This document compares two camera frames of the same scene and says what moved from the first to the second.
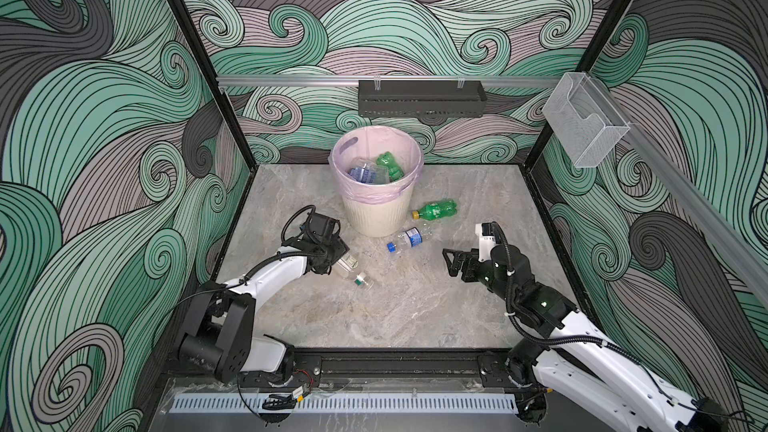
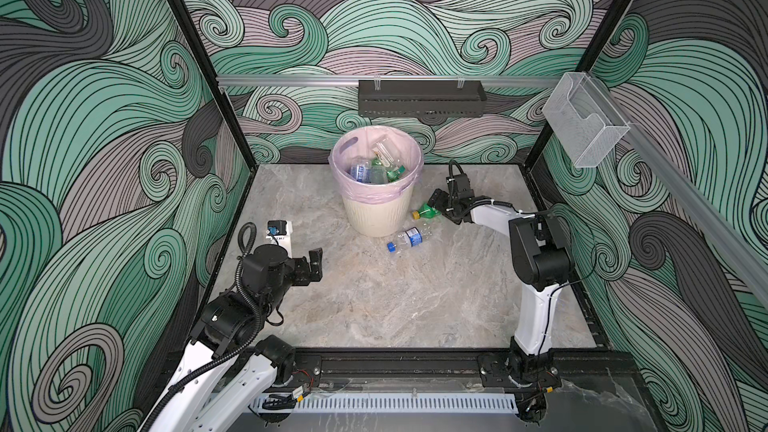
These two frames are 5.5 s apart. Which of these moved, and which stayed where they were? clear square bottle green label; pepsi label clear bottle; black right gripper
Moved: clear square bottle green label; black right gripper
Stayed: pepsi label clear bottle
